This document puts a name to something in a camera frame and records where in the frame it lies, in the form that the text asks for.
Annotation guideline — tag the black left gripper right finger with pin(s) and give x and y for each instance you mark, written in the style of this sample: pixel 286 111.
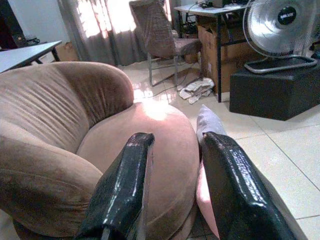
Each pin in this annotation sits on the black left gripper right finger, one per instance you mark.
pixel 240 190

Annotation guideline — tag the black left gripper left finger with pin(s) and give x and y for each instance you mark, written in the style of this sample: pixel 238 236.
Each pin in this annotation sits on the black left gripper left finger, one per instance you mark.
pixel 120 185

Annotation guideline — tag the pink square pillow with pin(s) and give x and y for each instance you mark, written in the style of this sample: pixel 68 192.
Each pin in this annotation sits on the pink square pillow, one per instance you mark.
pixel 208 125

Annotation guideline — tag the brown velvet round sofa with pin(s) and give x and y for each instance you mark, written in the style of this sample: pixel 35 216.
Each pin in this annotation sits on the brown velvet round sofa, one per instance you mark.
pixel 62 130

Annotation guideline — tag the silver floor fan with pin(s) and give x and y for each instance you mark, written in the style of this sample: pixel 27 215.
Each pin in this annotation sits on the silver floor fan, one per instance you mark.
pixel 280 32

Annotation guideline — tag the black box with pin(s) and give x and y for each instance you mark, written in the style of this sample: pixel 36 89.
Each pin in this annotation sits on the black box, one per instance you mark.
pixel 272 92

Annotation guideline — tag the white cloth pile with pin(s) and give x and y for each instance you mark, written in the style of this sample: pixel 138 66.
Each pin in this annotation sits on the white cloth pile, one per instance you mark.
pixel 196 88

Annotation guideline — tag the small cardboard box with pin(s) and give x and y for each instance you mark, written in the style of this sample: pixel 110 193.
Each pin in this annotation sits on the small cardboard box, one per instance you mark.
pixel 67 52

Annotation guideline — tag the brown woven chair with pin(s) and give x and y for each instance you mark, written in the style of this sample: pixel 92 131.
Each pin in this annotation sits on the brown woven chair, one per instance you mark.
pixel 160 37

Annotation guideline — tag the grey curtain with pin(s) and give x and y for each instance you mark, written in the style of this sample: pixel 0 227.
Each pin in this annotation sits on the grey curtain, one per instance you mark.
pixel 105 32

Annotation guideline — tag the grey table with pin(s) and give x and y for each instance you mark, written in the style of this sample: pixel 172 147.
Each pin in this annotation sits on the grey table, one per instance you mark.
pixel 22 55

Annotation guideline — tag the grey desk with black legs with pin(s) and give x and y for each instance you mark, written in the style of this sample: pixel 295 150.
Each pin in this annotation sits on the grey desk with black legs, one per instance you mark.
pixel 215 15

